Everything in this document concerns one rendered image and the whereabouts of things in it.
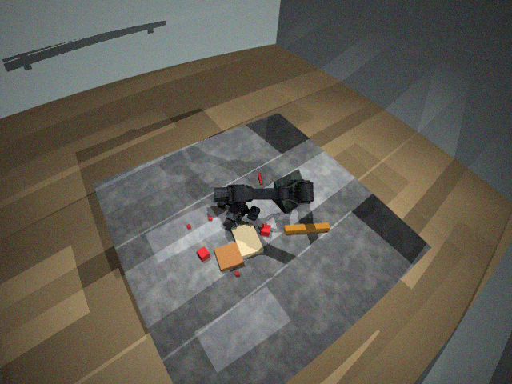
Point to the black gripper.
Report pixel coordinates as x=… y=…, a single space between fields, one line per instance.
x=253 y=212

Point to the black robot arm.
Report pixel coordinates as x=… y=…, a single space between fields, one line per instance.
x=237 y=195

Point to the orange square block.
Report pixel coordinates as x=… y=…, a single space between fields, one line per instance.
x=228 y=256

